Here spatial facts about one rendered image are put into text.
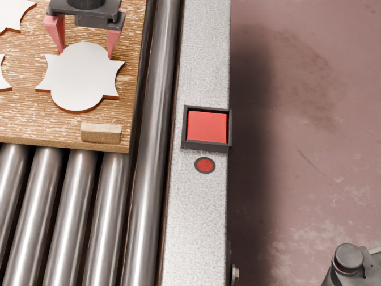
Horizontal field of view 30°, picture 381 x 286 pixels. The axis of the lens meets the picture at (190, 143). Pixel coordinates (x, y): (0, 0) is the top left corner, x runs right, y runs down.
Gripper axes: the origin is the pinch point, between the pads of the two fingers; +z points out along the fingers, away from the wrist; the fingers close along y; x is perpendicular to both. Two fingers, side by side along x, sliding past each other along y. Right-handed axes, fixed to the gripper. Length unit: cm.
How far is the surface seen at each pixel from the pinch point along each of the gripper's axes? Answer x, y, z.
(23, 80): -6.5, -8.5, 2.1
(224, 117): -8.4, 22.6, 3.7
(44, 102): -10.5, -4.5, 2.8
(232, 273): -28.2, 25.8, 16.4
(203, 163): -16.6, 20.1, 6.3
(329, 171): 75, 64, 85
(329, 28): 145, 68, 74
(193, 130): -11.8, 18.0, 4.1
